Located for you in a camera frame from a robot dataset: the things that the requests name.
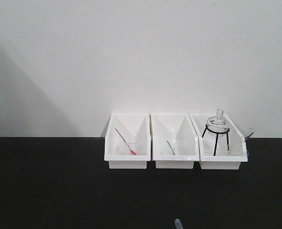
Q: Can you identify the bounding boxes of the white plastic bin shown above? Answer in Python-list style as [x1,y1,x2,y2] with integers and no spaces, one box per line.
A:
[189,114,248,170]
[151,114,200,169]
[104,113,151,169]

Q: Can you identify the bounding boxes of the white plastic bin middle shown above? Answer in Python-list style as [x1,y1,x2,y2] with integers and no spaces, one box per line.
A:
[151,114,200,169]

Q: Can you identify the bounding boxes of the red tipped pipette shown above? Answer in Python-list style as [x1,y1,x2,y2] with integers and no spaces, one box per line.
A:
[114,128,137,156]

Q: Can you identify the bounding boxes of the small glass beaker bin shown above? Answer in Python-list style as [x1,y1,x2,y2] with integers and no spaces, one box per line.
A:
[126,137,140,154]
[163,125,182,156]

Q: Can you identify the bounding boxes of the white plastic bin right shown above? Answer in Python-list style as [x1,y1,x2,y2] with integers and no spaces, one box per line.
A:
[189,114,248,170]

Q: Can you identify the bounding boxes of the black wire tripod stand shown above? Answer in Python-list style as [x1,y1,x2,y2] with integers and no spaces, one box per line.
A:
[201,124,230,156]

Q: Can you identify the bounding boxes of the round bottom glass flask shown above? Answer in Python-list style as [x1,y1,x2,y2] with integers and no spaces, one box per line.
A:
[206,109,230,134]

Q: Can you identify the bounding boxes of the white plastic bin left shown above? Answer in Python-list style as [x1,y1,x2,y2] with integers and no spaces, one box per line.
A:
[104,113,151,169]

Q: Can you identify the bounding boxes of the small glass beaker left bin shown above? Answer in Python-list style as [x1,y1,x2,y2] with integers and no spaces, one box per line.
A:
[126,137,140,154]

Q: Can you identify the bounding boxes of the clear plastic pipette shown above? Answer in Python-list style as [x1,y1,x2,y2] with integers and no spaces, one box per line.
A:
[174,219,183,229]

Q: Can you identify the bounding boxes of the small glass beaker middle bin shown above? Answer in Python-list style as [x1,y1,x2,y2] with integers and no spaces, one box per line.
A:
[163,125,182,156]

